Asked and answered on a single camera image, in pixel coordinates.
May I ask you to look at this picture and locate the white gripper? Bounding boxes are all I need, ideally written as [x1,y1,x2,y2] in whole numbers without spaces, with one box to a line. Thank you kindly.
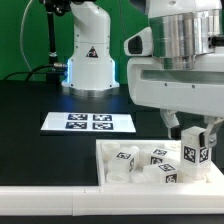
[124,27,224,148]

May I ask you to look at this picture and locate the white square tabletop tray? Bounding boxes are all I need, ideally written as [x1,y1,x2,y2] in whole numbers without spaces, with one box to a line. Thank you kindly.
[96,139,224,185]

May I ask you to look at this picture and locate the white L-shaped corner fence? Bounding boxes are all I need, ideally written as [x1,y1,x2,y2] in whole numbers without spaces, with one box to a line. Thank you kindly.
[0,143,224,217]

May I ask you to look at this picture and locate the black camera stand pole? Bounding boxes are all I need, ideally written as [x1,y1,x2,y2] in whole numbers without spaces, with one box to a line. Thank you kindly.
[39,0,72,84]

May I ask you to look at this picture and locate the black cables on table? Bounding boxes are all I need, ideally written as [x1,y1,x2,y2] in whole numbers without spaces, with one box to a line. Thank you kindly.
[2,61,69,82]

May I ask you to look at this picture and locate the grey cable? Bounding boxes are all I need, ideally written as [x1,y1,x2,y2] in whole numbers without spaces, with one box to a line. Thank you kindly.
[19,0,35,73]

